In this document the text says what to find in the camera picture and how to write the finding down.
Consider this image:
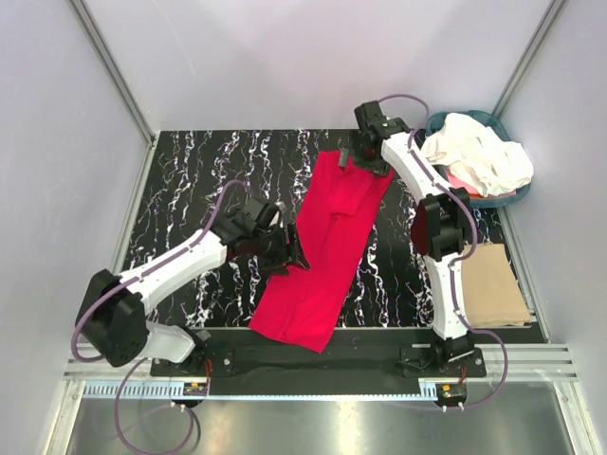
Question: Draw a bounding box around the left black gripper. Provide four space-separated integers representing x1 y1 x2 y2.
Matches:
250 224 309 277

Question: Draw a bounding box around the red t shirt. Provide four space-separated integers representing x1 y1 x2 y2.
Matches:
249 152 394 353

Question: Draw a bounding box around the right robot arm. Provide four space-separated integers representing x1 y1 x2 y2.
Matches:
340 100 477 376

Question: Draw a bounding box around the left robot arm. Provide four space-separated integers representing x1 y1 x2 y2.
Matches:
75 197 310 375

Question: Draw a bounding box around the pink t shirt in basket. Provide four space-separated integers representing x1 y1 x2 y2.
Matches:
447 172 516 200

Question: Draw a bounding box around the white t shirt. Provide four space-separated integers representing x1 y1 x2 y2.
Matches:
421 113 534 196

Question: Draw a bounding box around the left connector board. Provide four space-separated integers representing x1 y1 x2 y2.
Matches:
183 381 210 396

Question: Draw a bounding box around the connector board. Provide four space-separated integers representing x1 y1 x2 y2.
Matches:
437 383 468 407
183 381 210 396

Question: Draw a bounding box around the teal laundry basket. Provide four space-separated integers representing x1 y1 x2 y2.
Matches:
426 110 531 209

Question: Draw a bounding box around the folded beige t shirt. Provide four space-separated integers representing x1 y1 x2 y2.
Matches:
462 244 531 329

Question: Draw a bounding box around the right connector board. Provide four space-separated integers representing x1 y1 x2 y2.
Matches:
437 383 468 407

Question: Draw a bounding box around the left frame post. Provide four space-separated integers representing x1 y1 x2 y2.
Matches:
67 0 156 147

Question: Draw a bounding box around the frame post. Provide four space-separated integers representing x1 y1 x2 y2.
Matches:
67 0 156 147
492 0 569 118

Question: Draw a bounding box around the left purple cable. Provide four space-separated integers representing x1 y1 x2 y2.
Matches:
69 178 252 454

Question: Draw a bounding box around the purple cable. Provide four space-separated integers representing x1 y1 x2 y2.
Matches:
69 178 252 454
378 93 511 411

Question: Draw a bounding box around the slotted cable duct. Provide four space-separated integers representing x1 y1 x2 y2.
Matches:
83 379 437 401

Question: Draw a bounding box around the right frame post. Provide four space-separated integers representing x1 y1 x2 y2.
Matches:
492 0 569 118

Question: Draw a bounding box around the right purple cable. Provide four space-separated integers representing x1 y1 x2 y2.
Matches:
378 93 511 411

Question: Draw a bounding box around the aluminium front rail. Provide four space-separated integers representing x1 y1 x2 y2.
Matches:
61 343 579 383

